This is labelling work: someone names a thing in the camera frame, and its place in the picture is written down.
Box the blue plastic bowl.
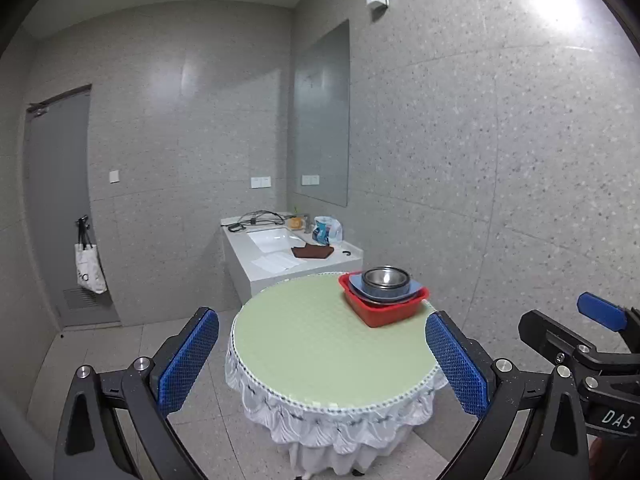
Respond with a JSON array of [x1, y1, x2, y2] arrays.
[[348, 273, 422, 298]]

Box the orange object on counter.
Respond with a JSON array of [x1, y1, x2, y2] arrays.
[[286, 217, 304, 230]]

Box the white papers on counter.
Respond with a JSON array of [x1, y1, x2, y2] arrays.
[[252, 252, 300, 274]]

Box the plastic bag with items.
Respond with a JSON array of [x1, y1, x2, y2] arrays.
[[312, 216, 344, 246]]

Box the white tote bag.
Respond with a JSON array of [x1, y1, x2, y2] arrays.
[[75, 216, 107, 295]]

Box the round table green cloth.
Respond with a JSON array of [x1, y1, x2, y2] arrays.
[[224, 273, 447, 479]]

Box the brown cloth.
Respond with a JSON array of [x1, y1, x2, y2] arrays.
[[291, 244, 334, 260]]

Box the red plastic basin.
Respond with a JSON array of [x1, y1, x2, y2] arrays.
[[337, 272, 430, 328]]

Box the medium steel bowl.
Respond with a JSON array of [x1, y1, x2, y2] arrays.
[[361, 266, 411, 297]]

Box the grey door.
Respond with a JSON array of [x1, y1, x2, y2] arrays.
[[23, 86, 119, 327]]

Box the large steel bowl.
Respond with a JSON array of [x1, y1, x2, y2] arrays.
[[354, 290, 416, 308]]

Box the double wall switch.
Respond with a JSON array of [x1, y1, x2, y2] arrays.
[[250, 177, 271, 188]]

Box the black cable on counter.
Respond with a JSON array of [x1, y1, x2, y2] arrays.
[[226, 209, 286, 234]]

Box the wall mirror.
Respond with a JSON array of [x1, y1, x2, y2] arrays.
[[291, 21, 350, 207]]

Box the white sink counter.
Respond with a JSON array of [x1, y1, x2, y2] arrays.
[[220, 217, 363, 304]]

